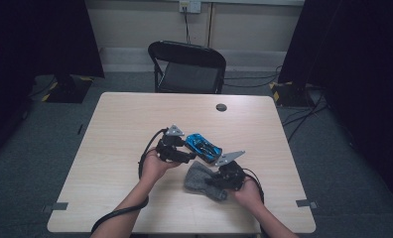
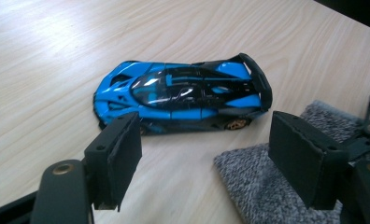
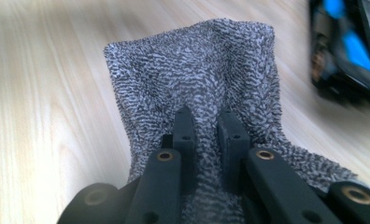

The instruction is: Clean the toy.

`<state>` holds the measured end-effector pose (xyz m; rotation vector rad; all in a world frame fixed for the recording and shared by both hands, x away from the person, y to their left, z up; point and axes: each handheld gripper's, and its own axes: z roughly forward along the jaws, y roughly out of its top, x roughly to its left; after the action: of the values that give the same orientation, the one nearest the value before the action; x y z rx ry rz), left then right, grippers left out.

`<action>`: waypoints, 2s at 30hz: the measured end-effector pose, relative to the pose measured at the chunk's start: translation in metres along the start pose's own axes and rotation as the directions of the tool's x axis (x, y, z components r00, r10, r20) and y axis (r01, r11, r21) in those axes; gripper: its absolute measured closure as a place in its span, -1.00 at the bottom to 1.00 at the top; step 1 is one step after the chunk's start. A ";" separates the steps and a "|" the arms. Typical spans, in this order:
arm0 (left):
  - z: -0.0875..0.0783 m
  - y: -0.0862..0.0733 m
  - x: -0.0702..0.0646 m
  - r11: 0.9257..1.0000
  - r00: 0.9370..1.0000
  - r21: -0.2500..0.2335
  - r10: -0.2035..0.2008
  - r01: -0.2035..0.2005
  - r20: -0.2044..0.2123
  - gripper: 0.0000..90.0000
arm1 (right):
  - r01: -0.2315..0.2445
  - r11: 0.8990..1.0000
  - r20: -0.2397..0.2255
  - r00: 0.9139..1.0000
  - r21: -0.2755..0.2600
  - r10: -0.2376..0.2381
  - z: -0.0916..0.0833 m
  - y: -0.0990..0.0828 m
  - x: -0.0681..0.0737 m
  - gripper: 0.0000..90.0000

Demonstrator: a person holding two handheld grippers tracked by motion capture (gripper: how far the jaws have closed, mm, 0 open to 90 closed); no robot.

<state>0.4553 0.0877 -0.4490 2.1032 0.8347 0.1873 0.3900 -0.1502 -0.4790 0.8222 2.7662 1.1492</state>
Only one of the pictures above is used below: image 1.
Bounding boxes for black curtain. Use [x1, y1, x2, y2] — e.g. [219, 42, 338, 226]
[278, 0, 393, 212]
[0, 0, 105, 167]

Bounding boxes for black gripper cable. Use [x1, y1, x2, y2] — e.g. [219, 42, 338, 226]
[90, 127, 169, 234]
[242, 168, 266, 204]

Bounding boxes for grey tape piece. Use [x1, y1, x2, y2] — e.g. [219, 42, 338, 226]
[42, 201, 69, 214]
[295, 198, 319, 210]

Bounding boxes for black stand base striped tape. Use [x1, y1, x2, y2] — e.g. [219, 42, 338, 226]
[268, 80, 316, 108]
[40, 73, 94, 104]

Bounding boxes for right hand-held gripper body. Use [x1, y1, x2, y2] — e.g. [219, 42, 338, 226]
[213, 150, 247, 192]

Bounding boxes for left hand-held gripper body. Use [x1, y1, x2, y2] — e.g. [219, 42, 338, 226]
[155, 124, 188, 164]

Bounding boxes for black wall socket cable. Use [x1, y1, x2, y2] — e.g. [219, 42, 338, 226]
[183, 6, 192, 45]

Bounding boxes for black floor cable bundle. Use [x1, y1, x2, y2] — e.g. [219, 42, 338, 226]
[282, 88, 329, 144]

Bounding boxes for person's right hand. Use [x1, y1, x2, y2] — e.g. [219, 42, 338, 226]
[232, 177, 264, 210]

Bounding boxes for grey cloth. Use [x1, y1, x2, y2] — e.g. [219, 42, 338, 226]
[183, 161, 228, 202]

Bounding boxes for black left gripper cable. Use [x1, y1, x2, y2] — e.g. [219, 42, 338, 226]
[90, 127, 169, 234]

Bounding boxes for black folding chair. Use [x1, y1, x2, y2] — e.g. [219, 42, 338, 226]
[147, 40, 227, 95]

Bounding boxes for blue toy car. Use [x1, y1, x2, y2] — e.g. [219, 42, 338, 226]
[185, 133, 223, 165]

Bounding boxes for black floor cables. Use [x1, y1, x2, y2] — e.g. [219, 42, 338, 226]
[223, 64, 284, 89]

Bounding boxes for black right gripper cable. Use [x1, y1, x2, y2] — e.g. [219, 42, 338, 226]
[242, 168, 266, 204]

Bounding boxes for person's left hand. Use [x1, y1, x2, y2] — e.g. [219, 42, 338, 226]
[140, 147, 182, 186]

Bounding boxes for white wall socket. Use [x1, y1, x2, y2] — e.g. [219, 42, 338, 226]
[179, 0, 202, 14]

